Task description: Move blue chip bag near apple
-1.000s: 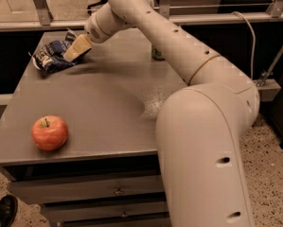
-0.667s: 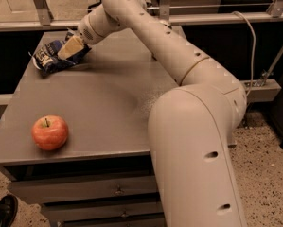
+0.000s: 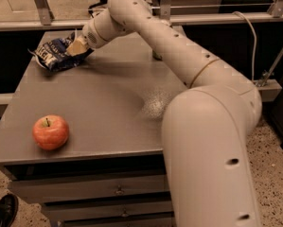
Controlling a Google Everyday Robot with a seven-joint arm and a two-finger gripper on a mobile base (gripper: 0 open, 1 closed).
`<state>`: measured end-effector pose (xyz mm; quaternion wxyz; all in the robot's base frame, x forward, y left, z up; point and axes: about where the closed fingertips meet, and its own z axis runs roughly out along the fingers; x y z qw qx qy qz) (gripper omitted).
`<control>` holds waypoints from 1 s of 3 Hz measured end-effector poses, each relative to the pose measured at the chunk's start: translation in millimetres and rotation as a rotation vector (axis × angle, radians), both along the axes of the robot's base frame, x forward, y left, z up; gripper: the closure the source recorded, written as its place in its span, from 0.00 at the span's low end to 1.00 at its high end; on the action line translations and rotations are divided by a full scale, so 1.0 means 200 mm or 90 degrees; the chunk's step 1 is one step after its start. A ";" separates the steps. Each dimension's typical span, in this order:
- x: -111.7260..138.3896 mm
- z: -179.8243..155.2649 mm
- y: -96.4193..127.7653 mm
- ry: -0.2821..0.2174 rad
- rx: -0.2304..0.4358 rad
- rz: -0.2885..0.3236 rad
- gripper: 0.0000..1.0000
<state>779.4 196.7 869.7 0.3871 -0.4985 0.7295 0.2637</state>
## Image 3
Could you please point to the top drawer with knob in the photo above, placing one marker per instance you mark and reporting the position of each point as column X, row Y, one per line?
column 87, row 187

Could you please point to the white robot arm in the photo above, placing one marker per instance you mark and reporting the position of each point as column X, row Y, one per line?
column 204, row 128

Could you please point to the bottom drawer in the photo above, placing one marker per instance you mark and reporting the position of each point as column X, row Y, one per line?
column 135, row 222

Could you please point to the red apple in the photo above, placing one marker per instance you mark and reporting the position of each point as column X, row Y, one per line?
column 50, row 132

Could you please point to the metal railing frame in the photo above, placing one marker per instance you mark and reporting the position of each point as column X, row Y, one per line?
column 67, row 14

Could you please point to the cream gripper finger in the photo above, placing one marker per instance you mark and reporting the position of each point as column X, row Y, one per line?
column 77, row 47

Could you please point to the blue chip bag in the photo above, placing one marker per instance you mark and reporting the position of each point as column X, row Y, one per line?
column 53, row 57

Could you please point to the grey drawer cabinet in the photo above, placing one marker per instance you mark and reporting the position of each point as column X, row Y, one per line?
column 113, row 104

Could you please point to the black shoe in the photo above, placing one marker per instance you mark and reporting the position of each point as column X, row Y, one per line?
column 8, row 210

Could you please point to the green soda can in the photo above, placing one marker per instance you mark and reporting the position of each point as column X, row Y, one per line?
column 156, row 55

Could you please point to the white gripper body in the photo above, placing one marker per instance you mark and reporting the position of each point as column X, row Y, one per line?
column 90, row 33

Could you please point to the middle drawer with knob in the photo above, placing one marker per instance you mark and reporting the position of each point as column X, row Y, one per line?
column 92, row 211

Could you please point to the drawer with knob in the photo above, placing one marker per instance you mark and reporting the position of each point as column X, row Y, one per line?
column 87, row 187
column 92, row 211

